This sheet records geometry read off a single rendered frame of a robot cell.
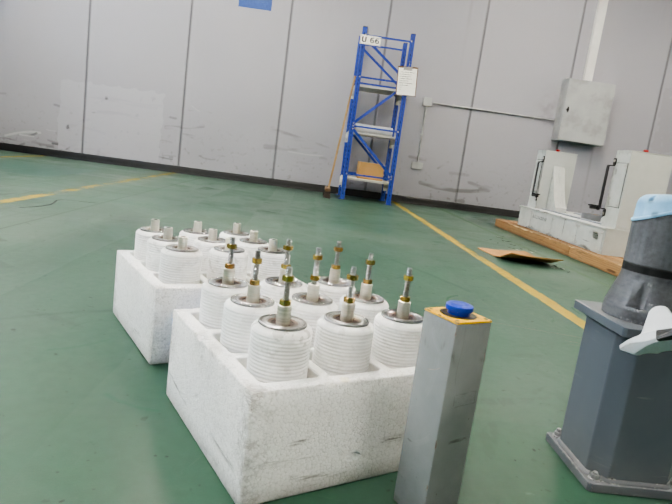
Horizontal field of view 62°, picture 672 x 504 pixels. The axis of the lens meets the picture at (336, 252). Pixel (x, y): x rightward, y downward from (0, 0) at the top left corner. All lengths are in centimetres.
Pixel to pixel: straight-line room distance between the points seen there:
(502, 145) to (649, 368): 672
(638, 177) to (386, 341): 348
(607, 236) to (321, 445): 354
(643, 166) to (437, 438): 363
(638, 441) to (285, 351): 65
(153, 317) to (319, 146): 613
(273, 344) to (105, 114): 703
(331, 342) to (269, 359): 11
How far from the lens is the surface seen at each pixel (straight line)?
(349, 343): 91
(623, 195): 428
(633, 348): 78
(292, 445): 89
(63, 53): 800
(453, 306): 83
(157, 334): 133
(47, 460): 102
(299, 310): 100
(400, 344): 98
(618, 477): 118
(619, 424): 114
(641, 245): 112
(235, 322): 95
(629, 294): 112
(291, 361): 86
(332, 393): 88
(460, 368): 83
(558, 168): 559
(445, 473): 91
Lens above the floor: 52
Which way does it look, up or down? 10 degrees down
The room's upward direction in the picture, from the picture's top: 8 degrees clockwise
